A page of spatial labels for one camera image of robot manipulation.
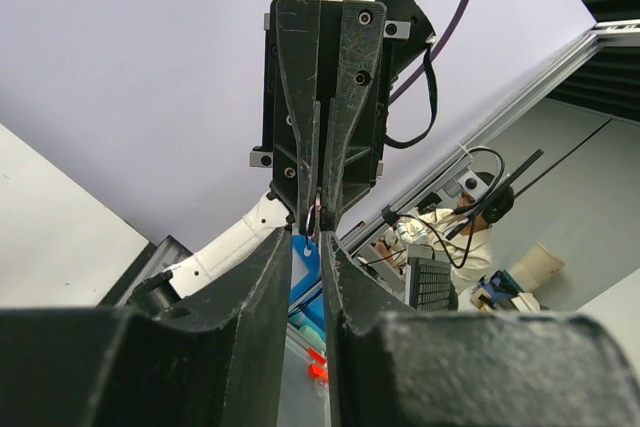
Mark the small metal keyring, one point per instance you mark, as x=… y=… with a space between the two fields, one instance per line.
x=312 y=218

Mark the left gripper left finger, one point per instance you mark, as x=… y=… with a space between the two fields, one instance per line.
x=227 y=343

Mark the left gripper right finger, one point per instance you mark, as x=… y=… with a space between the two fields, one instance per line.
x=374 y=361

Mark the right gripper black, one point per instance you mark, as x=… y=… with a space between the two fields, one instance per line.
x=329 y=68

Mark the person in white shirt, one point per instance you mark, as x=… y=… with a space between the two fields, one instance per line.
x=466 y=245

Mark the blue key tag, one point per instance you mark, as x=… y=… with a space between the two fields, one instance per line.
x=305 y=266

